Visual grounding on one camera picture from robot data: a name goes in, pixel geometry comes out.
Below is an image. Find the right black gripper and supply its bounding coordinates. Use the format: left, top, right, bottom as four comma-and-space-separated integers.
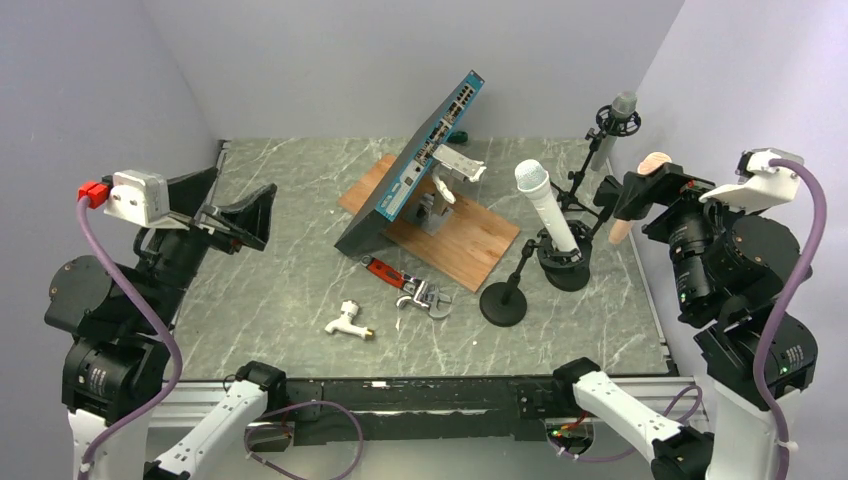
612, 157, 764, 311

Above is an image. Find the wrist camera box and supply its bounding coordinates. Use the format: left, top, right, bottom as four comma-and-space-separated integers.
699, 148, 805, 214
78, 170, 172, 229

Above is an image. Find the pink microphone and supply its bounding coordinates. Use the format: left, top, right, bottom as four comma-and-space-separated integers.
608, 152, 674, 246

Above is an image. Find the black front rail frame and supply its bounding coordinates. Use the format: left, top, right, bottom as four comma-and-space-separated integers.
248, 375, 599, 452

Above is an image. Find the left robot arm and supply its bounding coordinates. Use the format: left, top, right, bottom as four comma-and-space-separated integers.
44, 167, 289, 479

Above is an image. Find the grey microphone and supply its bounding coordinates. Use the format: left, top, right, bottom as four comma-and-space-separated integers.
589, 91, 641, 171

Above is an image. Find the black round-base mic stand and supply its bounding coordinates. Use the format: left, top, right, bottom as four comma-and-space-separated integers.
479, 220, 594, 329

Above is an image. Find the green small object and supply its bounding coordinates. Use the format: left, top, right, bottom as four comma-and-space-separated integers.
447, 131, 469, 145

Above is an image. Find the grey metal bracket fixture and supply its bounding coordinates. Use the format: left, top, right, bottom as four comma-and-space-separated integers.
404, 144, 487, 236

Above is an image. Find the white microphone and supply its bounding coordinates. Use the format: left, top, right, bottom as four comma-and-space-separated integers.
514, 159, 582, 259

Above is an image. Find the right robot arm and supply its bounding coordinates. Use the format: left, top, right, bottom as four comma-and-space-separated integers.
550, 157, 828, 479

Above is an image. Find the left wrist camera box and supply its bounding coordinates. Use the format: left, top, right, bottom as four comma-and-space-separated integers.
78, 170, 172, 229

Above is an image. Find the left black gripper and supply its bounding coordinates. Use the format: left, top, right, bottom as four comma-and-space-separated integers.
136, 165, 278, 328

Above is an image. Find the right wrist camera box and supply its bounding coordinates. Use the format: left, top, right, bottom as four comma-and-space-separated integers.
699, 148, 805, 214

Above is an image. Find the blue network switch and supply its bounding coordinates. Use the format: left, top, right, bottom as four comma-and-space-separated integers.
335, 70, 485, 257

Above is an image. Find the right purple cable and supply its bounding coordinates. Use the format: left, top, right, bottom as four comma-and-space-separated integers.
752, 158, 829, 480

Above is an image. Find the wooden board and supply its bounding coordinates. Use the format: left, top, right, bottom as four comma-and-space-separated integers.
379, 194, 520, 293

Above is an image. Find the purple loose cable loop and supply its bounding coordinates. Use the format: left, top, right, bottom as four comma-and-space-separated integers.
243, 400, 365, 480

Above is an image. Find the white plastic faucet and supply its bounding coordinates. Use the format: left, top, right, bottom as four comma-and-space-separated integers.
324, 299, 375, 341

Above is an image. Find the black tripod mic stand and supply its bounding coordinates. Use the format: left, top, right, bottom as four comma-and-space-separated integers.
551, 103, 619, 237

